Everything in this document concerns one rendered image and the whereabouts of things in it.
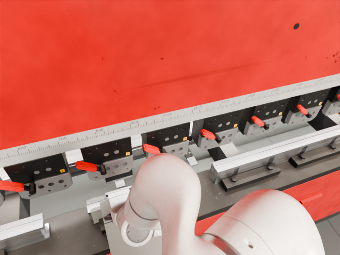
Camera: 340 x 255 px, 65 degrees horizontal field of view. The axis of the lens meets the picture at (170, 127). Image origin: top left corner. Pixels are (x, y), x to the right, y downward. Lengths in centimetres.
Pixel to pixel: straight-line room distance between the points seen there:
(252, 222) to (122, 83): 46
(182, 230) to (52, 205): 205
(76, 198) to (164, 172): 196
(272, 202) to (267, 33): 54
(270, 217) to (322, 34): 71
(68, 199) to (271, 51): 192
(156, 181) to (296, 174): 112
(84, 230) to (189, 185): 85
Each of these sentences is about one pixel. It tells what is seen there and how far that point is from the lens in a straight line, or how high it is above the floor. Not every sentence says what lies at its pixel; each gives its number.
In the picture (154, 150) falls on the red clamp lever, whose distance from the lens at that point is 84.
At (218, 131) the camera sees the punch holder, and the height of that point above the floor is 126.
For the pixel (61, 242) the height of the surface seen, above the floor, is 87.
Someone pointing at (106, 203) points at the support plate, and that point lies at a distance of 109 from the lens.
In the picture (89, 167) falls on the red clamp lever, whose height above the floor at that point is 129.
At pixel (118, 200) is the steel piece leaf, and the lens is 108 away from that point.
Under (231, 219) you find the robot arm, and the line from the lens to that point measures 37.
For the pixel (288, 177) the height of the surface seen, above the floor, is 87.
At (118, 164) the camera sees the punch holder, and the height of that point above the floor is 123.
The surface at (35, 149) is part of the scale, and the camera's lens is 79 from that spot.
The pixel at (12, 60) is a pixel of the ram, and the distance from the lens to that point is 64.
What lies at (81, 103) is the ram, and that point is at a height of 150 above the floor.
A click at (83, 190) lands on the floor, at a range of 236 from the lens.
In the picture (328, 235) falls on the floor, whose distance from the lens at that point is 246.
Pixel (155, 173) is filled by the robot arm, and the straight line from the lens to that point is 41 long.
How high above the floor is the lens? 193
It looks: 44 degrees down
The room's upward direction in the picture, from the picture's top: 3 degrees clockwise
